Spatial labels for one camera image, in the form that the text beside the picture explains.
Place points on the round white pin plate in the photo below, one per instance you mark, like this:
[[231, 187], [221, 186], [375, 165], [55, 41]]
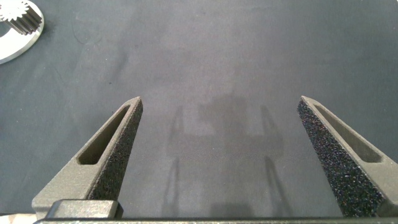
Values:
[[18, 43]]

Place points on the small steel gear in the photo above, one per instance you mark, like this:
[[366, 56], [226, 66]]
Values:
[[26, 18]]

